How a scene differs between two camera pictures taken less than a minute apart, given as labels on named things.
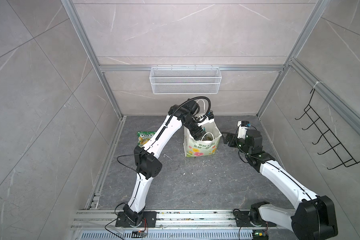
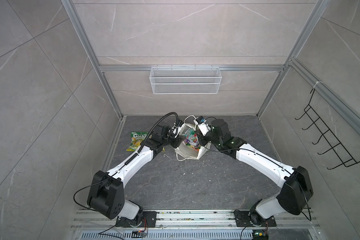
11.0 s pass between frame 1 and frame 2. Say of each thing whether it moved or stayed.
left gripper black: moved
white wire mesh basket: stayed
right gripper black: moved
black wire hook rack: stayed
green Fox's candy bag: moved
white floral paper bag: moved
